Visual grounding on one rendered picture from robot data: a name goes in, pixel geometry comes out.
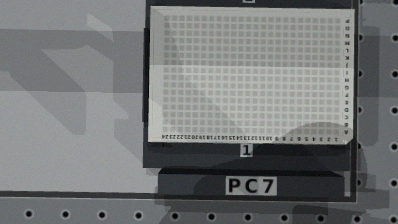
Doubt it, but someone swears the white multi-well plate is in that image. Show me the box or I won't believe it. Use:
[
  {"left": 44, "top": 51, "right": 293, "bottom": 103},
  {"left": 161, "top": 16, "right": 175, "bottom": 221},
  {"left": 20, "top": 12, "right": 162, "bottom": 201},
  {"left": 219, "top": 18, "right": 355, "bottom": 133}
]
[{"left": 148, "top": 6, "right": 355, "bottom": 145}]

